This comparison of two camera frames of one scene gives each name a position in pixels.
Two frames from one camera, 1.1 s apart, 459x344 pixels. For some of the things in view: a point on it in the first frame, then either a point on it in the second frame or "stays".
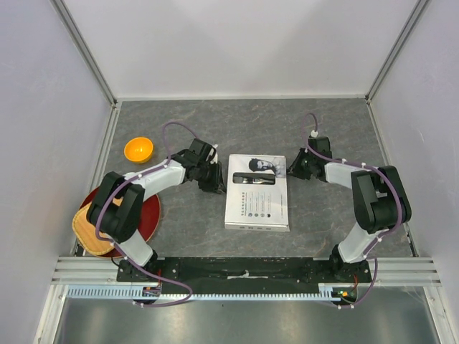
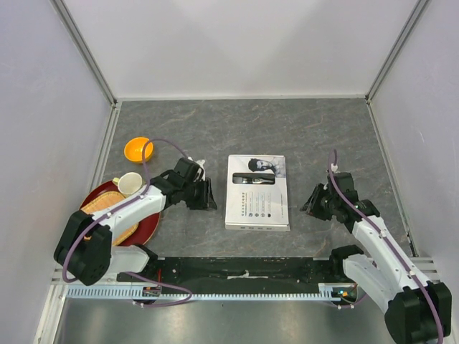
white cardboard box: x=257 y=193 stays
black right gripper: x=294 y=169 to x=312 y=202
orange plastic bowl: x=139 y=150 stays
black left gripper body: x=209 y=181 to x=195 y=193
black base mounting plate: x=246 y=272 stays
